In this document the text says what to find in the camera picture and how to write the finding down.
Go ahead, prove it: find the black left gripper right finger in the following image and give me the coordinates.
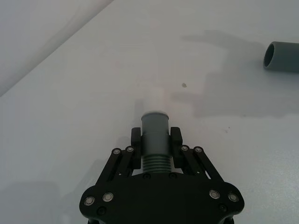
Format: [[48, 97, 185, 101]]
[[169, 126, 213, 182]]

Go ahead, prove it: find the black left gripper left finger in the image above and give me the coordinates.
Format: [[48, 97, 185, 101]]
[[102, 126, 142, 183]]

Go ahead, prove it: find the grey threaded pipe fitting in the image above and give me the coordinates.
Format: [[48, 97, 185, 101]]
[[141, 111, 171, 174]]

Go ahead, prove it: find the grey plastic pipe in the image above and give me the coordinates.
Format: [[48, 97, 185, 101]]
[[263, 41, 299, 74]]

